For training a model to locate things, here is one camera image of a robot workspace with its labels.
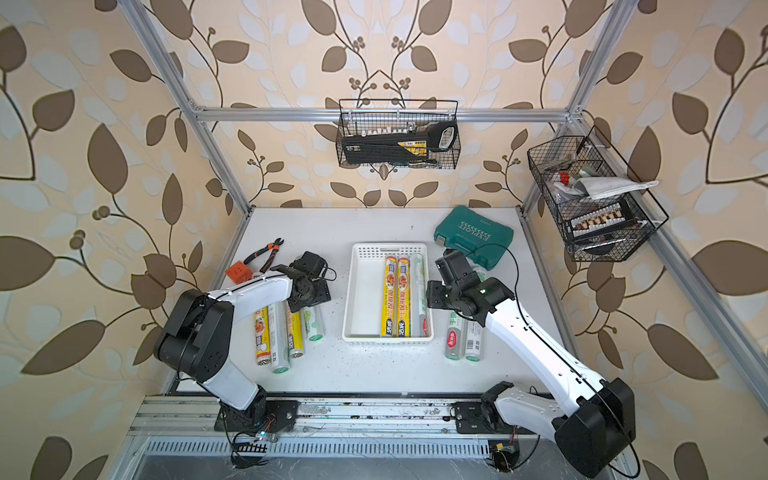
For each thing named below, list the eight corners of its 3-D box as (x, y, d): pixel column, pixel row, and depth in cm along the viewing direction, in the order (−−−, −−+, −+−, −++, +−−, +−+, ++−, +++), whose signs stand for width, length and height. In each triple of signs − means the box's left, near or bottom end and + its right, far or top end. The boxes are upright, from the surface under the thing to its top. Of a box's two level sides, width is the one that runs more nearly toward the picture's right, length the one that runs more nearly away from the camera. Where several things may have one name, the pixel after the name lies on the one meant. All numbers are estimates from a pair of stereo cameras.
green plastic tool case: (427, 238, 112) (428, 231, 109) (454, 207, 122) (455, 200, 119) (492, 272, 102) (495, 266, 99) (515, 235, 112) (518, 228, 109)
